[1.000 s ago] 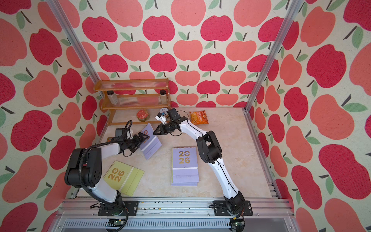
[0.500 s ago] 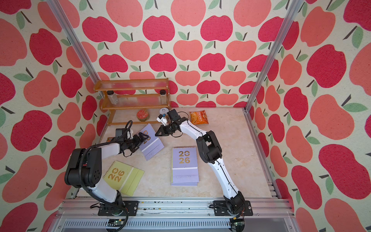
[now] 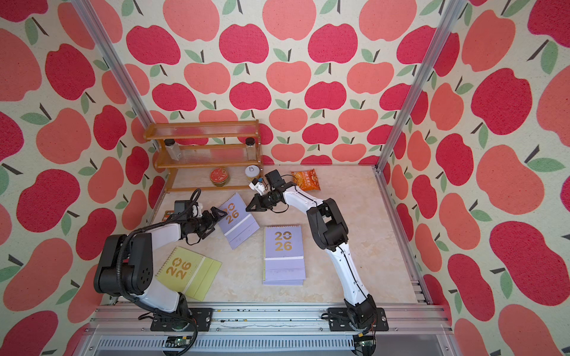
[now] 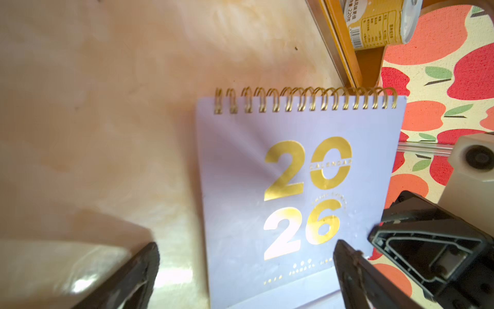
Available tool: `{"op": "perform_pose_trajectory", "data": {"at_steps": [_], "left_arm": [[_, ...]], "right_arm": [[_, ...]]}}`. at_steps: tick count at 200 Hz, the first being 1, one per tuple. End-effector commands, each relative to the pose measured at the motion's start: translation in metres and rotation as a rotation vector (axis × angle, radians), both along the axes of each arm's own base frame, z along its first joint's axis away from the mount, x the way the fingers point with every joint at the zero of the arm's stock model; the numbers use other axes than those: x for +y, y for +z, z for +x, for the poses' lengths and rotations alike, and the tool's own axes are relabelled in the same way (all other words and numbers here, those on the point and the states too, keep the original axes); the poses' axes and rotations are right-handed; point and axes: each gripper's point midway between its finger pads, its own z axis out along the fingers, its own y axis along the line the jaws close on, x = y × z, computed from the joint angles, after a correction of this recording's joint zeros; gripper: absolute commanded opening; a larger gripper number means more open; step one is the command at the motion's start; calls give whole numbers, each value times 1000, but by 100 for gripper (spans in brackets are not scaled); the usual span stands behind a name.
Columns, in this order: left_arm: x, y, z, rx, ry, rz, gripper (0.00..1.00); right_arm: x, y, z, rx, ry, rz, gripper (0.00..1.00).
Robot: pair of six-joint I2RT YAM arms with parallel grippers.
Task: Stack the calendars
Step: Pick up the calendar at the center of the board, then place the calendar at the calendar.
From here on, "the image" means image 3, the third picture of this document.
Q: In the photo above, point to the right aluminium corner post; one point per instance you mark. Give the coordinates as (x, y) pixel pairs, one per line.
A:
(449, 19)

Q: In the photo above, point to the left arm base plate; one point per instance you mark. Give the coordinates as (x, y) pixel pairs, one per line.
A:
(196, 319)

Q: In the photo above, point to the green red food packet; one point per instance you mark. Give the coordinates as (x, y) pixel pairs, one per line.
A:
(167, 215)

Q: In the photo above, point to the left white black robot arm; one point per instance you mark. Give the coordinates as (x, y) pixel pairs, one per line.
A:
(126, 268)

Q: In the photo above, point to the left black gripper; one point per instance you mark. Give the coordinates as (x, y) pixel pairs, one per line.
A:
(211, 222)

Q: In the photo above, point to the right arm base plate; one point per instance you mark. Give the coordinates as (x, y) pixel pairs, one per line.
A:
(343, 320)

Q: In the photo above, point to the wooden three-tier shelf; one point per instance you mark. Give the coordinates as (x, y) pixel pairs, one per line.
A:
(206, 146)

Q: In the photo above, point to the yellow-green calendar left front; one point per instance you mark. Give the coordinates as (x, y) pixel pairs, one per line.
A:
(189, 273)

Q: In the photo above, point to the left glass spice jar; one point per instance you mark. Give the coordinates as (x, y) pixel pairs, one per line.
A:
(173, 149)

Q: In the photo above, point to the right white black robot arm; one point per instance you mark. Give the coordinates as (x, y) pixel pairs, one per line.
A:
(330, 233)

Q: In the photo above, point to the aluminium front rail frame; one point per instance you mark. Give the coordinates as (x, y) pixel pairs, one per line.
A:
(269, 329)

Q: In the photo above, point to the orange snack bag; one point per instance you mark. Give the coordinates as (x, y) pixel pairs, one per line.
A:
(306, 180)

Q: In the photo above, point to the white lid yellow can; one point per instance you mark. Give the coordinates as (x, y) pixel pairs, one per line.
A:
(252, 171)

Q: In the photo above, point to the left aluminium corner post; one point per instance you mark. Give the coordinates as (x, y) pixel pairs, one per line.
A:
(98, 33)

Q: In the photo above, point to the aluminium corner post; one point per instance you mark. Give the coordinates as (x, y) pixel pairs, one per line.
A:
(449, 19)
(98, 33)

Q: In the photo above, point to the glass spice jar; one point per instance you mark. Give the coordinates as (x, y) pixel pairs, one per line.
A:
(173, 149)
(251, 148)

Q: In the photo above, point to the red flat tin can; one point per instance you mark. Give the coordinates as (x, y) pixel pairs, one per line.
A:
(219, 176)

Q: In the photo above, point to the purple calendar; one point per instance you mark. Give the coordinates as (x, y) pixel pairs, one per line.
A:
(284, 256)
(239, 224)

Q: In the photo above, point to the right glass spice jar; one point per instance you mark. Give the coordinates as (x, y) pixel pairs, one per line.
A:
(251, 148)

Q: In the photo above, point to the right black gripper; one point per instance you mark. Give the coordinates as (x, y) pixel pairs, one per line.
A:
(258, 201)

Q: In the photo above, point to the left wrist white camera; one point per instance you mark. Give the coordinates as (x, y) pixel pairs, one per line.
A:
(186, 209)

